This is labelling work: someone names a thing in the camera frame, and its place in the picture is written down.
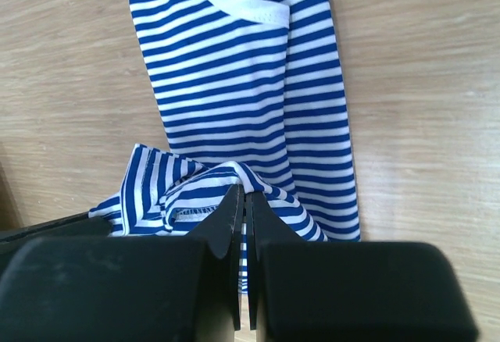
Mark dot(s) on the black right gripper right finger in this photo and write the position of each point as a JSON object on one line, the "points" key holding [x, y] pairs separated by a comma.
{"points": [[370, 291]]}

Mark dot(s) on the blue white striped tank top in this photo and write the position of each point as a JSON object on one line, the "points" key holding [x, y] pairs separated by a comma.
{"points": [[250, 93]]}

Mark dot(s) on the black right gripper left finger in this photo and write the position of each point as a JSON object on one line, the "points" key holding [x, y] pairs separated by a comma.
{"points": [[69, 280]]}

